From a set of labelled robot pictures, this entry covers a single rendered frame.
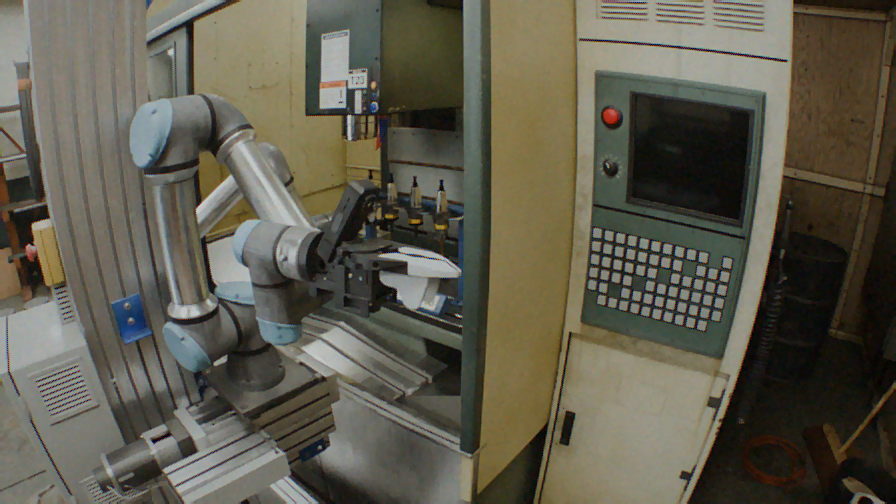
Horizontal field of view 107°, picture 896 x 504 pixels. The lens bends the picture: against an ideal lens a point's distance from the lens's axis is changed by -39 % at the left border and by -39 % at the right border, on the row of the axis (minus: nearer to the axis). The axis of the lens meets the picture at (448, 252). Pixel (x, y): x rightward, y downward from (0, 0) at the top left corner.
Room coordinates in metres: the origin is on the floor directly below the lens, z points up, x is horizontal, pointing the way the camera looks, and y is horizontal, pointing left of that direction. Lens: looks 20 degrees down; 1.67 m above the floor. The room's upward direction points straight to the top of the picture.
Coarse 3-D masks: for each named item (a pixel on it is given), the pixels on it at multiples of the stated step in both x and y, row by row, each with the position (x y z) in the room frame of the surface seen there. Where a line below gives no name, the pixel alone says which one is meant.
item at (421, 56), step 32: (320, 0) 1.94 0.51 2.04; (352, 0) 1.82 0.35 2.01; (384, 0) 1.74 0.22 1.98; (416, 0) 1.88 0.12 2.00; (448, 0) 1.99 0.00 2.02; (320, 32) 1.93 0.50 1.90; (352, 32) 1.82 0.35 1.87; (384, 32) 1.74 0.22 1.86; (416, 32) 1.88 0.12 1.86; (448, 32) 2.04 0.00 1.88; (320, 64) 1.93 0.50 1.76; (352, 64) 1.82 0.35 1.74; (384, 64) 1.74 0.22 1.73; (416, 64) 1.88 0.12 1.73; (448, 64) 2.04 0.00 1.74; (352, 96) 1.82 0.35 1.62; (384, 96) 1.74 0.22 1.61; (416, 96) 1.88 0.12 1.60; (448, 96) 2.04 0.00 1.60
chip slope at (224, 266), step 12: (216, 240) 2.47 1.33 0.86; (228, 240) 2.51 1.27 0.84; (216, 252) 2.38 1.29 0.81; (228, 252) 2.42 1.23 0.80; (216, 264) 2.29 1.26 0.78; (228, 264) 2.33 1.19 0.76; (240, 264) 2.36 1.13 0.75; (216, 276) 2.21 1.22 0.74; (228, 276) 2.24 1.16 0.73; (240, 276) 2.27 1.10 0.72
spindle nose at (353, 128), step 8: (344, 120) 2.03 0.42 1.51; (352, 120) 2.01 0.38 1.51; (360, 120) 2.01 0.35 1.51; (368, 120) 2.02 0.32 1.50; (376, 120) 2.06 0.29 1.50; (344, 128) 2.03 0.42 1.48; (352, 128) 2.01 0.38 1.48; (360, 128) 2.01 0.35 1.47; (368, 128) 2.02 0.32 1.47; (376, 128) 2.06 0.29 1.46; (344, 136) 2.03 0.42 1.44; (352, 136) 2.01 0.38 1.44; (360, 136) 2.01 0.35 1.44; (368, 136) 2.03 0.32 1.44; (376, 136) 2.07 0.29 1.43
